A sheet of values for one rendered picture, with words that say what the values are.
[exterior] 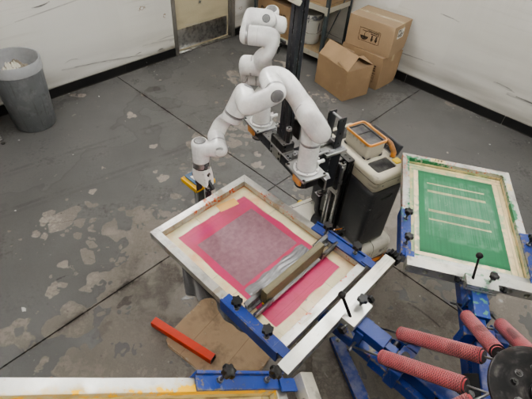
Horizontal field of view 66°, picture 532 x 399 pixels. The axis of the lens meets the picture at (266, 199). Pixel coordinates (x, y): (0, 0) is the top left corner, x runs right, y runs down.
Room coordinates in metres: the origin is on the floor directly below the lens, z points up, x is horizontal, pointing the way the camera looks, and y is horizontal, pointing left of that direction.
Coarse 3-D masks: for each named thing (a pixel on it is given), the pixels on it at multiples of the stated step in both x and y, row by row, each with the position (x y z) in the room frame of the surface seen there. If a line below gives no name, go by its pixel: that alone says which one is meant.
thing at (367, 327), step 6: (366, 318) 0.80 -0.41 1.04; (360, 324) 0.77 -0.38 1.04; (366, 324) 0.78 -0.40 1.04; (372, 324) 0.78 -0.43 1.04; (354, 330) 0.77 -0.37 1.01; (360, 330) 0.75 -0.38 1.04; (366, 330) 0.75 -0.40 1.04; (372, 330) 0.75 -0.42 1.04; (378, 330) 0.75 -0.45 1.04; (366, 336) 0.73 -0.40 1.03; (372, 336) 0.73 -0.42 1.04; (378, 336) 0.73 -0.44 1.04; (384, 336) 0.73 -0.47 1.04; (390, 336) 0.73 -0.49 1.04; (366, 342) 0.73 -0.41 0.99; (372, 342) 0.72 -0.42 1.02; (378, 342) 0.71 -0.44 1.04; (384, 342) 0.71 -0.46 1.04; (378, 348) 0.70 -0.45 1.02
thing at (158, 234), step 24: (216, 192) 1.46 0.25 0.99; (264, 192) 1.49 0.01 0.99; (192, 216) 1.30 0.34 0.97; (288, 216) 1.36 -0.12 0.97; (168, 240) 1.13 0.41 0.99; (192, 264) 1.01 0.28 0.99; (360, 264) 1.09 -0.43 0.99; (216, 288) 0.91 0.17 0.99; (336, 288) 0.95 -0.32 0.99; (312, 312) 0.84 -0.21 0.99; (288, 336) 0.73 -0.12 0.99
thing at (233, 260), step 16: (208, 224) 1.27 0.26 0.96; (192, 240) 1.17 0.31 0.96; (208, 240) 1.18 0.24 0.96; (224, 240) 1.19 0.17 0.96; (240, 240) 1.19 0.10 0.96; (208, 256) 1.09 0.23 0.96; (224, 256) 1.09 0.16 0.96; (240, 256) 1.10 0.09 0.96; (256, 256) 1.11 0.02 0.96; (224, 272) 1.01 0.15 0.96; (240, 272) 1.02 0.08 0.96; (256, 272) 1.02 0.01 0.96; (240, 288) 0.94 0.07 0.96; (272, 304) 0.88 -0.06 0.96; (288, 304) 0.88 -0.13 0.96; (272, 320) 0.81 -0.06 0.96
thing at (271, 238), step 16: (240, 208) 1.40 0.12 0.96; (256, 208) 1.41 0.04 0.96; (224, 224) 1.28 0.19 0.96; (240, 224) 1.29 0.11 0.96; (256, 224) 1.30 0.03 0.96; (272, 224) 1.31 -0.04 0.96; (256, 240) 1.20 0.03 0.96; (272, 240) 1.21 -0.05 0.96; (288, 240) 1.22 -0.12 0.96; (272, 256) 1.12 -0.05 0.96; (320, 272) 1.05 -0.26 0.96; (304, 288) 0.96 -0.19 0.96
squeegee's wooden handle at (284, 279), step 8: (312, 248) 1.10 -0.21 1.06; (320, 248) 1.10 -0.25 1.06; (304, 256) 1.05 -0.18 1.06; (312, 256) 1.06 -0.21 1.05; (320, 256) 1.11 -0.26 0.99; (296, 264) 1.00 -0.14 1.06; (304, 264) 1.02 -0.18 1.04; (288, 272) 0.96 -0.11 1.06; (296, 272) 0.99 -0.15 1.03; (280, 280) 0.92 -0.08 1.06; (288, 280) 0.95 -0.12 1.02; (264, 288) 0.88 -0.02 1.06; (272, 288) 0.88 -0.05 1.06; (280, 288) 0.92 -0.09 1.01; (264, 296) 0.86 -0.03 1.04; (272, 296) 0.88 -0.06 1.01
